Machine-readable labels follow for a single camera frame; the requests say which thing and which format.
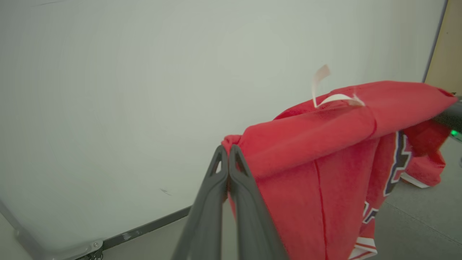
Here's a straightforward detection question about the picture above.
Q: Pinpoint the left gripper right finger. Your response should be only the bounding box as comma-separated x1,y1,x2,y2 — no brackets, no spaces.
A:
229,144,289,260

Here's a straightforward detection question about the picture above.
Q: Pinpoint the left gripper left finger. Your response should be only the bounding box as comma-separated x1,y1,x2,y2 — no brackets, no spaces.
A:
171,144,229,260

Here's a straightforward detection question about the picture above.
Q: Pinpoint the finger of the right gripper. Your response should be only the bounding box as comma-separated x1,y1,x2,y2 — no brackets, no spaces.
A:
433,101,462,131

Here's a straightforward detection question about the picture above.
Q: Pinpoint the red white-trimmed jersey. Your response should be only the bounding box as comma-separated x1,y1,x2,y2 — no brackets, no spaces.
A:
221,64,459,260

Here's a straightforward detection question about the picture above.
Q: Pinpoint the black baseboard strip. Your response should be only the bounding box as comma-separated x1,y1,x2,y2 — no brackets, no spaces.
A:
102,205,192,250

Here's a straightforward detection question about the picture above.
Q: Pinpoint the black panel foot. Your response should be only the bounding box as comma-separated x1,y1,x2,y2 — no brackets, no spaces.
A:
78,248,104,260

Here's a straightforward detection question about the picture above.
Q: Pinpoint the grey metal panel frame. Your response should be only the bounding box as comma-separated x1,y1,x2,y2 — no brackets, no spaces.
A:
0,199,104,260
422,0,450,83

